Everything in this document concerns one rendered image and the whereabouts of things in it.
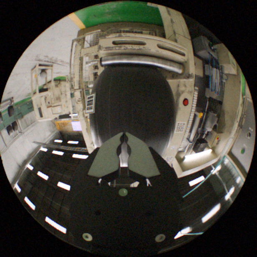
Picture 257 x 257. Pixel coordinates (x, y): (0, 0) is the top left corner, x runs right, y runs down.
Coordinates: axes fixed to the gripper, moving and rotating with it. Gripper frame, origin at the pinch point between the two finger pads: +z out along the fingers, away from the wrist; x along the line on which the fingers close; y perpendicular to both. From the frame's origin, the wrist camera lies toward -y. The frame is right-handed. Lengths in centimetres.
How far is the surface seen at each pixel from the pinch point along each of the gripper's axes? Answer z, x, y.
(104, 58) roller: 20.3, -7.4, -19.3
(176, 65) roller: 20.3, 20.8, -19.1
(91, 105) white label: 11.4, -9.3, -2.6
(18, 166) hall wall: 20, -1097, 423
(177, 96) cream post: 28.8, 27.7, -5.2
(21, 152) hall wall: 161, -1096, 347
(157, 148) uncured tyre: 7.6, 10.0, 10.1
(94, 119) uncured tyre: 10.0, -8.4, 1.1
